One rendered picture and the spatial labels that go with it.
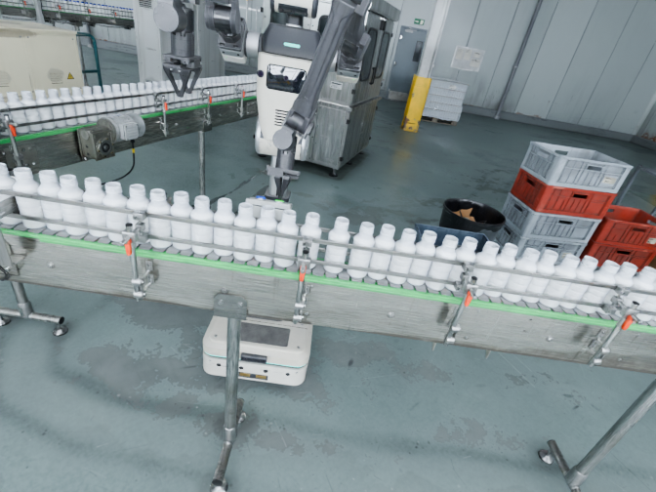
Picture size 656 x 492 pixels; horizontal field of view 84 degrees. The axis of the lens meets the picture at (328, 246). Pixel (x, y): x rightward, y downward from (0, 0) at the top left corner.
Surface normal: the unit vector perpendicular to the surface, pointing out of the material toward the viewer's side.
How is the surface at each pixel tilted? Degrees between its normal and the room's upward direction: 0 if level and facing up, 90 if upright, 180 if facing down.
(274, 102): 90
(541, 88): 90
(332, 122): 90
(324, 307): 90
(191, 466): 0
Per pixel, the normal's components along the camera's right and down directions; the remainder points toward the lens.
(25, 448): 0.16, -0.85
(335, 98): -0.34, 0.43
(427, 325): -0.04, 0.50
